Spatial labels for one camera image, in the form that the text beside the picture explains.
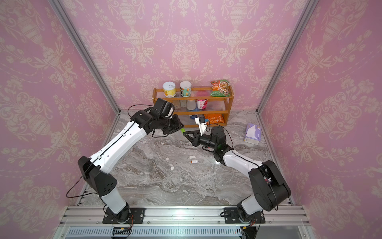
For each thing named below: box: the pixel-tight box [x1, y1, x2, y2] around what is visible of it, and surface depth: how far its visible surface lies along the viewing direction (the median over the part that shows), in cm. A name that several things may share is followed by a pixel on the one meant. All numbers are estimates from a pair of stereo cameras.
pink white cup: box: [196, 98, 208, 110], surface depth 99 cm
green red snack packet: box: [209, 79, 231, 98], surface depth 90 cm
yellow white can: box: [162, 81, 177, 99], surface depth 88 cm
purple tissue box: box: [243, 122, 262, 145], surface depth 102 cm
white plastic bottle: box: [186, 99, 196, 111], surface depth 102 cm
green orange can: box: [179, 80, 192, 98], surface depth 88 cm
